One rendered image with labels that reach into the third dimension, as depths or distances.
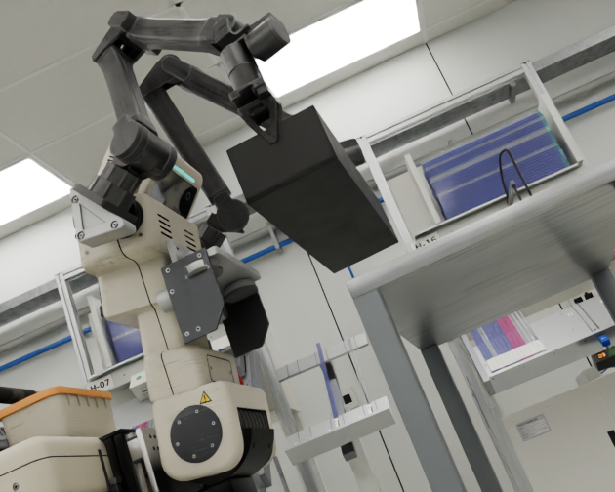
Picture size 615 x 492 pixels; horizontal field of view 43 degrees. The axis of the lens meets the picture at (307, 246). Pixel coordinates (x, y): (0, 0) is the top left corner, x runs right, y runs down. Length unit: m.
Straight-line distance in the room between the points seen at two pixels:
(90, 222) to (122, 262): 0.14
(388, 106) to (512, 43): 0.85
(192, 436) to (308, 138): 0.58
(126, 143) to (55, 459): 0.58
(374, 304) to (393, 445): 3.35
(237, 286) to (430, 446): 0.70
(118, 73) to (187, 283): 0.48
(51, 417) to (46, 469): 0.21
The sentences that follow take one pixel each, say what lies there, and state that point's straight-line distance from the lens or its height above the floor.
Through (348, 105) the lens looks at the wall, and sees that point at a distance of 5.03.
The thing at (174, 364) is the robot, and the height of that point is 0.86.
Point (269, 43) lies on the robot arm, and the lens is 1.39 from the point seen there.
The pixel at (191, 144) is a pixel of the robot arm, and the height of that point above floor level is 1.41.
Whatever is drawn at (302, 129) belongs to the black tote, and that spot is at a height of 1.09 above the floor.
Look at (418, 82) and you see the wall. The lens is 5.04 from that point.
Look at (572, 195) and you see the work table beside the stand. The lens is 1.16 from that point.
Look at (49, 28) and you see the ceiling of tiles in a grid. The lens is 3.95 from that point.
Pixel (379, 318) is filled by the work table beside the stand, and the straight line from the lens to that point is 1.15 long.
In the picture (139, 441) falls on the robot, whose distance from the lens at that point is 1.57.
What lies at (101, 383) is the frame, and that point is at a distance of 3.36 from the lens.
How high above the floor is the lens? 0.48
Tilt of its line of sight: 20 degrees up
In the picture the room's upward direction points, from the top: 22 degrees counter-clockwise
